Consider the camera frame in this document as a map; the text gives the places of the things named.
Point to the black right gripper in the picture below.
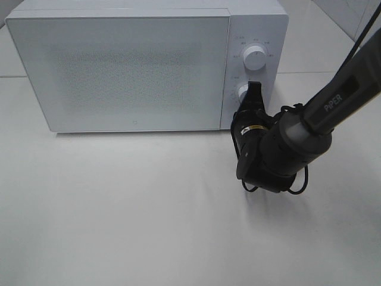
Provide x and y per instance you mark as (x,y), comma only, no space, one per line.
(250,123)

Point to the white microwave knob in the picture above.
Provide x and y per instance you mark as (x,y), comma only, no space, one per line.
(241,92)
(254,57)

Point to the white microwave door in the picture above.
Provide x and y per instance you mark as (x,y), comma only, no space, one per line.
(125,74)

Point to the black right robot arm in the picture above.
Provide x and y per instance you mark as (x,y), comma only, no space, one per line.
(271,150)

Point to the white microwave oven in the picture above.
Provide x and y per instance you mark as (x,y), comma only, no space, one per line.
(262,22)

